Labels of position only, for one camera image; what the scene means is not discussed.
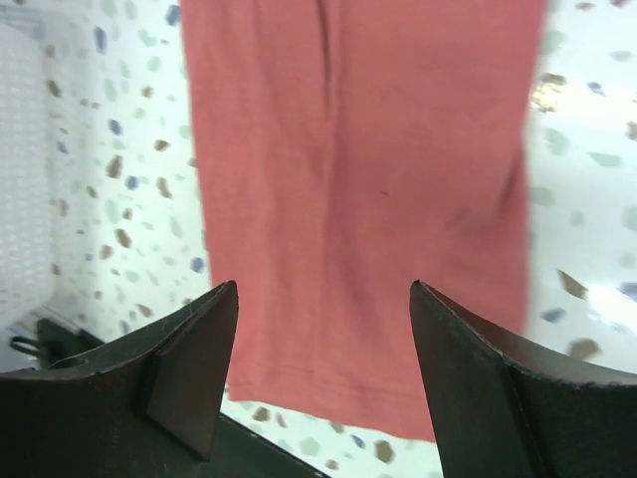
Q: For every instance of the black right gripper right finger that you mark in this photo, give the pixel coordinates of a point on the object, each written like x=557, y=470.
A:
x=504, y=406

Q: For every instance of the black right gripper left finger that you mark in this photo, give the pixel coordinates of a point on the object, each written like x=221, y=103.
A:
x=144, y=405

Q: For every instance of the salmon pink t shirt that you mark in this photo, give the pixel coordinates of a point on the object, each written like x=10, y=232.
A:
x=346, y=149

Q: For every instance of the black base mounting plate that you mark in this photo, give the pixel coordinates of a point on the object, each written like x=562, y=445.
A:
x=238, y=452

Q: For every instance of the white plastic basket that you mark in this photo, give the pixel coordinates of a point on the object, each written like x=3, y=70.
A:
x=26, y=217

